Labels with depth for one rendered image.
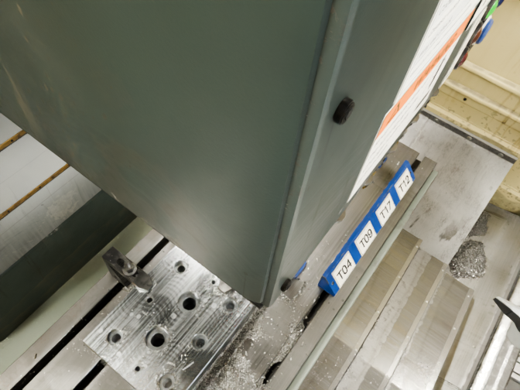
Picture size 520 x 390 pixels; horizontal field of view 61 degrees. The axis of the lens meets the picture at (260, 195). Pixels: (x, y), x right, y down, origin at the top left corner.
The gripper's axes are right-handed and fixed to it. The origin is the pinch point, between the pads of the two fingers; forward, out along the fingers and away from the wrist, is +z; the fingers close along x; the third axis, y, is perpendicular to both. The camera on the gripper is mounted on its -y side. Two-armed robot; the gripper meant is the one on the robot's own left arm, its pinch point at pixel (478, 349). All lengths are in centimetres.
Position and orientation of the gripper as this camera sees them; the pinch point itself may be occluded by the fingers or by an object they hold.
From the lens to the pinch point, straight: 57.0
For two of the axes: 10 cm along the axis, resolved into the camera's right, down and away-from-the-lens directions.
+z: -8.5, -4.7, 2.3
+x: 5.2, -7.0, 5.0
